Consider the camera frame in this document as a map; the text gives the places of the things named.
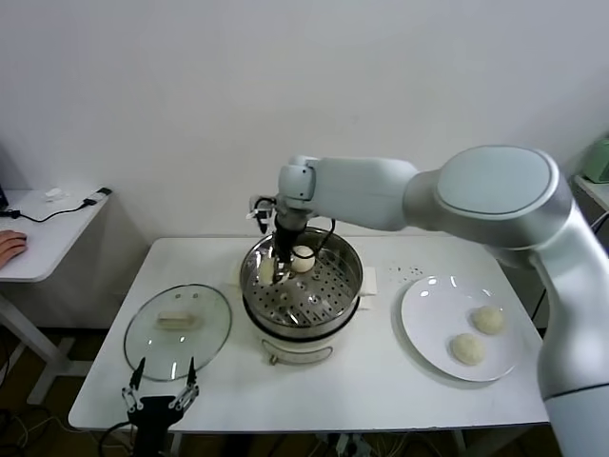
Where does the glass lid with cream handle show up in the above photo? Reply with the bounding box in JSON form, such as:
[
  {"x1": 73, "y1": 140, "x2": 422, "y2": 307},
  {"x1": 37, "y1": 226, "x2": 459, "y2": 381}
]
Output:
[{"x1": 123, "y1": 284, "x2": 233, "y2": 382}]

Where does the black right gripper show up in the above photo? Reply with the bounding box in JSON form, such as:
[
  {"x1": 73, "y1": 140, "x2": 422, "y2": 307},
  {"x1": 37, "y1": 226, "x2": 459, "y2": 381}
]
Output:
[{"x1": 270, "y1": 216, "x2": 299, "y2": 287}]

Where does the thin black desk cable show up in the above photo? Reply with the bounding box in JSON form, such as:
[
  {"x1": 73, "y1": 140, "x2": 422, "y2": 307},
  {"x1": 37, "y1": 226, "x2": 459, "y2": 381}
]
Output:
[{"x1": 0, "y1": 198, "x2": 99, "y2": 224}]

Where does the white power strip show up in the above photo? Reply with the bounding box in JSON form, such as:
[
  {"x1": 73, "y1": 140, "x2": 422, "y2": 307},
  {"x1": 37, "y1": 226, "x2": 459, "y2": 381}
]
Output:
[{"x1": 332, "y1": 433, "x2": 377, "y2": 457}]

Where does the white steamed baozi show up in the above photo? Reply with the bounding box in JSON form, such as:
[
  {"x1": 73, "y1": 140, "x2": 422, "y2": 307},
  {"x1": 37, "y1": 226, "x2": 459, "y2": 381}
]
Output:
[
  {"x1": 470, "y1": 305, "x2": 506, "y2": 335},
  {"x1": 289, "y1": 245, "x2": 316, "y2": 273},
  {"x1": 256, "y1": 256, "x2": 278, "y2": 287},
  {"x1": 449, "y1": 332, "x2": 487, "y2": 368}
]

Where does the perforated steel steamer basket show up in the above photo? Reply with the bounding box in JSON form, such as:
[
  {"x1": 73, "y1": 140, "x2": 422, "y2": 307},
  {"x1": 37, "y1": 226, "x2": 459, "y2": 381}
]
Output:
[{"x1": 239, "y1": 227, "x2": 365, "y2": 340}]

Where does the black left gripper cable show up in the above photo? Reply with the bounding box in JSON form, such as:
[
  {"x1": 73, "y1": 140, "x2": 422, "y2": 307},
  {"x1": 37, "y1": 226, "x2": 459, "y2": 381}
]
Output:
[{"x1": 97, "y1": 421, "x2": 139, "y2": 457}]

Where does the cream electric cooking pot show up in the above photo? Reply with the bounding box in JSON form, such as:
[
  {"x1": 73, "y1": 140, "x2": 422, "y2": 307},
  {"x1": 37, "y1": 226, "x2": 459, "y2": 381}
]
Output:
[{"x1": 227, "y1": 256, "x2": 381, "y2": 368}]

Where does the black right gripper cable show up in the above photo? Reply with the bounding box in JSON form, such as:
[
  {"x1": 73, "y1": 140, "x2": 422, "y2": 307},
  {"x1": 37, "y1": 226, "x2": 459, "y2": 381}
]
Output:
[{"x1": 308, "y1": 216, "x2": 337, "y2": 261}]

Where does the person's bare hand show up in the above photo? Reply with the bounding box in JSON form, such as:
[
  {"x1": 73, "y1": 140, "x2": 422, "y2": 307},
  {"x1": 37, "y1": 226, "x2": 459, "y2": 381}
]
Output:
[{"x1": 0, "y1": 229, "x2": 28, "y2": 268}]

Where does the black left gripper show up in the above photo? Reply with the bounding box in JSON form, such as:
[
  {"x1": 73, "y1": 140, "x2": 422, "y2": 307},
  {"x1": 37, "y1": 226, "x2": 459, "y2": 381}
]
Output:
[{"x1": 121, "y1": 356, "x2": 200, "y2": 457}]

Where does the pale green appliance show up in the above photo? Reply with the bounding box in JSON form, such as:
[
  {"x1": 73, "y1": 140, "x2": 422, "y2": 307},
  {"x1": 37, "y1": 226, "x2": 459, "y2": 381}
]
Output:
[{"x1": 580, "y1": 134, "x2": 609, "y2": 185}]

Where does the white round plate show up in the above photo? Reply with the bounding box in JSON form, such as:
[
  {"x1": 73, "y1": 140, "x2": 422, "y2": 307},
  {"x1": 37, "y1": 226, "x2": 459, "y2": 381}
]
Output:
[{"x1": 400, "y1": 274, "x2": 521, "y2": 384}]

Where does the white side desk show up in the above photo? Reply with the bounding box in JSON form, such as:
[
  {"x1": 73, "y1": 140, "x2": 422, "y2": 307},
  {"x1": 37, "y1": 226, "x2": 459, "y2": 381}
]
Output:
[{"x1": 0, "y1": 189, "x2": 109, "y2": 406}]

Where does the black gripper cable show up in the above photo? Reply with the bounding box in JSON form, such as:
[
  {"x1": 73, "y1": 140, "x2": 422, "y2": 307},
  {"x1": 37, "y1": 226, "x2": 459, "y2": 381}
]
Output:
[
  {"x1": 308, "y1": 216, "x2": 337, "y2": 261},
  {"x1": 97, "y1": 421, "x2": 139, "y2": 457}
]

